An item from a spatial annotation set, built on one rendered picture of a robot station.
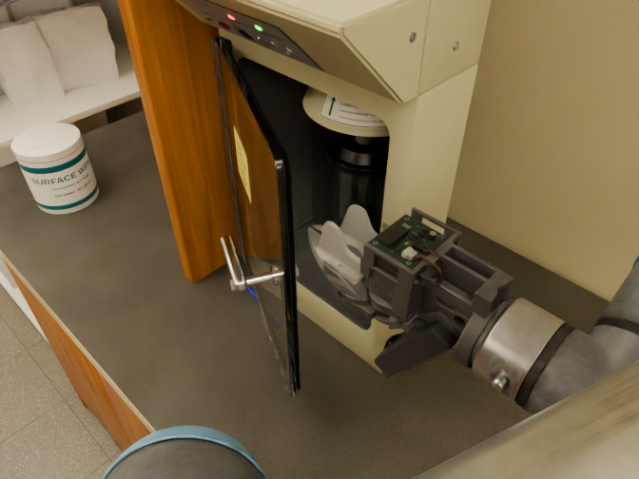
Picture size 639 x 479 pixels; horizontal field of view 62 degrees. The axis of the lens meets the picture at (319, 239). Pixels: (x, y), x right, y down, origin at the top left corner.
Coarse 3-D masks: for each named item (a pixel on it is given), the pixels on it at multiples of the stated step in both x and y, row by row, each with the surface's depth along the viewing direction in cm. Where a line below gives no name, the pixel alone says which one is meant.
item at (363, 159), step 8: (344, 136) 76; (352, 136) 76; (360, 136) 74; (336, 144) 76; (344, 144) 75; (352, 144) 75; (360, 144) 75; (368, 144) 75; (376, 144) 75; (384, 144) 75; (336, 152) 75; (344, 152) 74; (352, 152) 73; (360, 152) 73; (368, 152) 73; (376, 152) 73; (384, 152) 74; (344, 160) 74; (352, 160) 73; (360, 160) 73; (368, 160) 73; (376, 160) 73; (384, 160) 74
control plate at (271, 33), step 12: (192, 0) 57; (204, 0) 54; (204, 12) 60; (216, 12) 56; (228, 12) 53; (240, 12) 51; (216, 24) 63; (228, 24) 59; (240, 24) 55; (252, 24) 52; (264, 24) 49; (252, 36) 58; (264, 36) 55; (276, 36) 52; (276, 48) 57; (288, 48) 54; (300, 48) 51; (300, 60) 56; (312, 60) 53
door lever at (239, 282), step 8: (224, 240) 67; (232, 240) 67; (224, 248) 66; (232, 248) 66; (224, 256) 66; (232, 256) 65; (232, 264) 64; (240, 264) 64; (232, 272) 63; (240, 272) 63; (272, 272) 63; (232, 280) 62; (240, 280) 62; (248, 280) 62; (256, 280) 62; (264, 280) 63; (272, 280) 63; (232, 288) 62; (240, 288) 62
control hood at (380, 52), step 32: (224, 0) 49; (256, 0) 45; (288, 0) 43; (320, 0) 43; (352, 0) 43; (384, 0) 43; (416, 0) 45; (288, 32) 48; (320, 32) 42; (352, 32) 41; (384, 32) 44; (416, 32) 47; (320, 64) 53; (352, 64) 46; (384, 64) 46; (416, 64) 49; (384, 96) 51
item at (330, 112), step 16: (304, 96) 71; (320, 96) 66; (320, 112) 66; (336, 112) 65; (352, 112) 64; (368, 112) 64; (336, 128) 65; (352, 128) 65; (368, 128) 64; (384, 128) 64
